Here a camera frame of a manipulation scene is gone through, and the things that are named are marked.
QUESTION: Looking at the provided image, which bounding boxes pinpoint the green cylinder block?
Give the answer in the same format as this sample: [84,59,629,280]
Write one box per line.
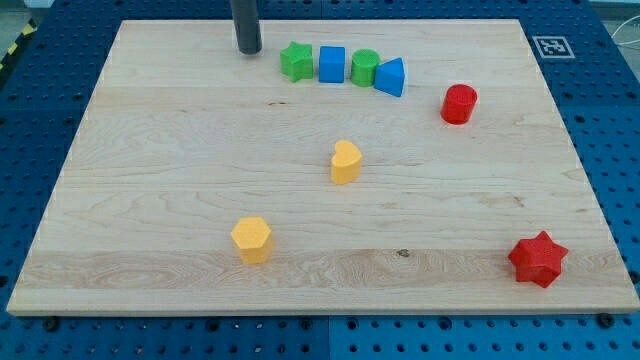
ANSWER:
[351,49,380,87]

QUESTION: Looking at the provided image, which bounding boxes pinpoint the red star block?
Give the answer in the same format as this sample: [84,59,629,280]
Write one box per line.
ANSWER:
[508,231,569,288]

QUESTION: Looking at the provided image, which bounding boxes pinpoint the white fiducial marker tag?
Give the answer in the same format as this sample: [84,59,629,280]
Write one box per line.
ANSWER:
[532,35,575,59]

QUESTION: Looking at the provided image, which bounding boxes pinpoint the green star block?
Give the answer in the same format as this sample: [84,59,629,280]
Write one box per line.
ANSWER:
[280,41,314,82]

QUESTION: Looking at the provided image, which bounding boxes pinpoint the yellow heart block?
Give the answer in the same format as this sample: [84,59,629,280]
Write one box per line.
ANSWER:
[330,140,362,185]

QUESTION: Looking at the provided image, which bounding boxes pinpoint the red cylinder block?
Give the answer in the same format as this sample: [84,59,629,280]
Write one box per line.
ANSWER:
[440,84,478,125]

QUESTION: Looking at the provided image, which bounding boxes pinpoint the white cable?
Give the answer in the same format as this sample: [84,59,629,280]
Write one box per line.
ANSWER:
[610,14,640,52]

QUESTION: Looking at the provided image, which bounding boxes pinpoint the blue triangular prism block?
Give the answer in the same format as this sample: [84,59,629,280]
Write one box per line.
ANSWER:
[373,58,405,97]

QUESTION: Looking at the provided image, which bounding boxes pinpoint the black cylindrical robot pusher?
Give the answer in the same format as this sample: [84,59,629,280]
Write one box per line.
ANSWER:
[230,0,262,55]

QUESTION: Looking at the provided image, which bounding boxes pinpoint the yellow hexagon block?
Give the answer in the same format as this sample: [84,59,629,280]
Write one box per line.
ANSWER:
[231,217,274,264]

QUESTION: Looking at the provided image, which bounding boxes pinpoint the light wooden board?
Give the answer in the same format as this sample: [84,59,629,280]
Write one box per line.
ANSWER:
[7,19,639,316]

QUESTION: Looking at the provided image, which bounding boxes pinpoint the black yellow hazard tape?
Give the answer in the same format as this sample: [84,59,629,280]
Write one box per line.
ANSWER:
[1,18,38,74]

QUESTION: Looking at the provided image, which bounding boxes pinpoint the blue cube block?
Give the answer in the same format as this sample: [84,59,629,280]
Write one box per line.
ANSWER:
[319,46,346,83]

